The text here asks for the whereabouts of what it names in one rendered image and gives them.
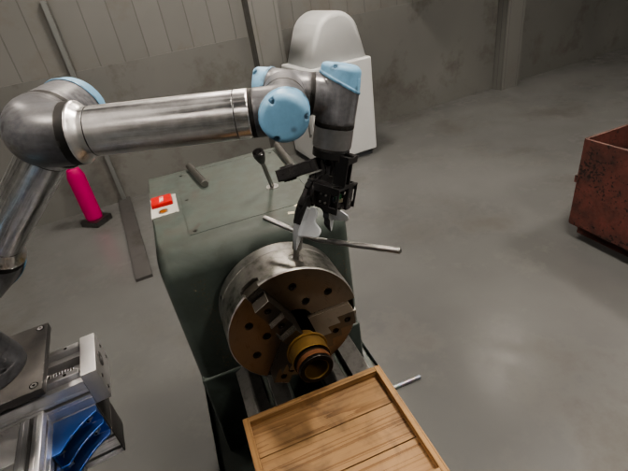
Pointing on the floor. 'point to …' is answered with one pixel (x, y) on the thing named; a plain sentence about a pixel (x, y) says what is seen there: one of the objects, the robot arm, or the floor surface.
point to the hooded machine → (331, 42)
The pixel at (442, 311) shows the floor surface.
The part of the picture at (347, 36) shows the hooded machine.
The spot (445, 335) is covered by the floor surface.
